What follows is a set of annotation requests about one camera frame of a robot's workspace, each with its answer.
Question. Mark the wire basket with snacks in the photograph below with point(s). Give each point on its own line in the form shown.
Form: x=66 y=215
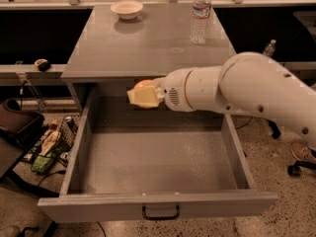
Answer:
x=61 y=139

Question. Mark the grey cabinet with top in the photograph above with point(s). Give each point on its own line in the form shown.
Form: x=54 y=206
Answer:
x=154 y=44

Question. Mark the orange fruit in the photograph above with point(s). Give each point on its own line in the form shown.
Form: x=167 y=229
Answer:
x=145 y=94

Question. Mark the black yellow tape measure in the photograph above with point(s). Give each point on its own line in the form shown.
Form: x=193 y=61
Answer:
x=42 y=64

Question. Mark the white ceramic bowl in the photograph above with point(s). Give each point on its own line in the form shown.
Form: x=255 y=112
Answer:
x=127 y=9

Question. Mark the black drawer handle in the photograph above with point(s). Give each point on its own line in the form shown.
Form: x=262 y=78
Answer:
x=160 y=213

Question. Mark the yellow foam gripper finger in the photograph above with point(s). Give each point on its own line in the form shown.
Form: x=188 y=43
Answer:
x=160 y=96

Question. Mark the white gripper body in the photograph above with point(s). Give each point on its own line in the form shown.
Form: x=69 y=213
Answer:
x=174 y=89

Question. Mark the brown shoe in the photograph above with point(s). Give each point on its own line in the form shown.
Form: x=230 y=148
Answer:
x=303 y=152

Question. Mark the green snack bag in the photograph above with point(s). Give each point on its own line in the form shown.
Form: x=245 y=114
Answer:
x=42 y=164

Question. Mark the black chair caster wheel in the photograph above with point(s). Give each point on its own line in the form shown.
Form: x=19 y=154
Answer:
x=295 y=169

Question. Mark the large clear water bottle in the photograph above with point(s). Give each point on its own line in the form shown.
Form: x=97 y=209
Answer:
x=200 y=15

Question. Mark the open grey top drawer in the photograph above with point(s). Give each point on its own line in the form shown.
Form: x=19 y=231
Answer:
x=124 y=159

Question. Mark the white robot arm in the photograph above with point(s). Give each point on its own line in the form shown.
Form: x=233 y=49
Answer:
x=247 y=84

